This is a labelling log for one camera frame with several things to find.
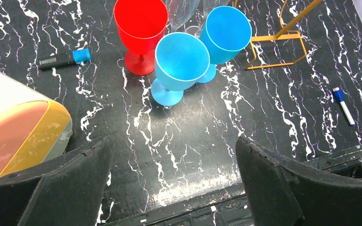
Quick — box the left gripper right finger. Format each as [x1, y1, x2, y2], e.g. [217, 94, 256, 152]
[236, 137, 362, 226]

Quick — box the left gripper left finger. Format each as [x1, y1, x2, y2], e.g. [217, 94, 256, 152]
[0, 136, 115, 226]

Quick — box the blue wine glass front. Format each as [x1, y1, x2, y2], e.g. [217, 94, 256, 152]
[151, 32, 210, 106]

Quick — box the blue wine glass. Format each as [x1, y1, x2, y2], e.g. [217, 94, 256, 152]
[151, 32, 210, 106]
[197, 6, 252, 83]

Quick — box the red wine glass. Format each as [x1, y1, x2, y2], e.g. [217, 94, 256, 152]
[113, 0, 168, 76]

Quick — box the clear champagne flute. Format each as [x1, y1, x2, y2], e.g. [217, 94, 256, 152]
[185, 0, 230, 38]
[165, 0, 200, 32]

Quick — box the white orange cylinder spool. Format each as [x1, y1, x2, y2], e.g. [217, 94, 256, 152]
[0, 72, 73, 178]

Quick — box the blue white marker pen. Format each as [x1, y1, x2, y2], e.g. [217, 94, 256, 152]
[332, 87, 355, 126]

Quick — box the blue capped black marker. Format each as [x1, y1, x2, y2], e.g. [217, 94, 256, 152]
[36, 48, 91, 71]

